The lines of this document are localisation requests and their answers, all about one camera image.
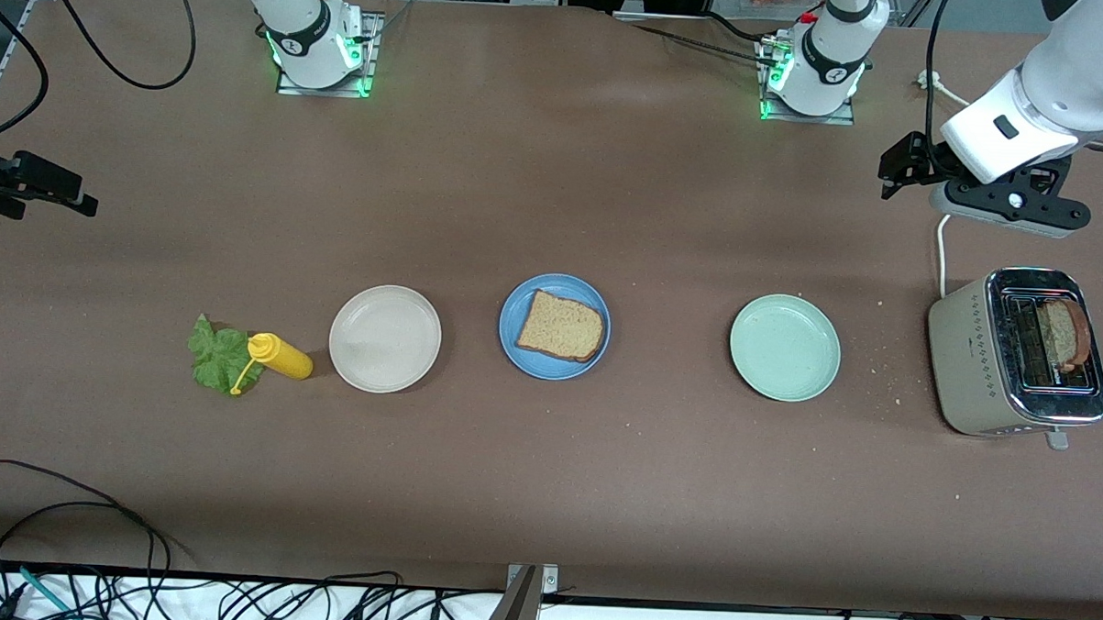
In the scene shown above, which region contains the brown bread slice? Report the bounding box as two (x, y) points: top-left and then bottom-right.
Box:
(1036, 298), (1094, 374)
(515, 288), (607, 365)

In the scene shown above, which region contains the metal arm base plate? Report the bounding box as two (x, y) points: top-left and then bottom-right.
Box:
(756, 33), (860, 127)
(275, 8), (384, 98)

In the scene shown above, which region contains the blue round plate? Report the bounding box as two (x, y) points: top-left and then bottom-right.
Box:
(497, 271), (614, 383)

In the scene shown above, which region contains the grey metal bracket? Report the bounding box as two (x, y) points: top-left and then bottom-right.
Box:
(479, 562), (559, 620)

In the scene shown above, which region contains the yellow mustard squeeze bottle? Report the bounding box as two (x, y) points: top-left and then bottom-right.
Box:
(230, 331), (314, 400)

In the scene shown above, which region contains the green lettuce leaf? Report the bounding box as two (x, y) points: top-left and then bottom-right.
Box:
(186, 313), (268, 396)

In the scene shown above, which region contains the white toaster power cord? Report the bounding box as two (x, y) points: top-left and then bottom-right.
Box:
(910, 71), (974, 300)

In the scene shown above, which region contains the teal cable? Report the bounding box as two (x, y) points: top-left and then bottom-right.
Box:
(0, 557), (81, 620)

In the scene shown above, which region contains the beige round plate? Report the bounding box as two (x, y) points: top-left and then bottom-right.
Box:
(326, 283), (444, 396)

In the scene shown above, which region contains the beige chrome toaster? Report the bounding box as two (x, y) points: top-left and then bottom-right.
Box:
(923, 263), (1103, 452)

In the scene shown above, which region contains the pale green round plate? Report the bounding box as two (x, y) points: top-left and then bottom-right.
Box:
(727, 292), (844, 404)

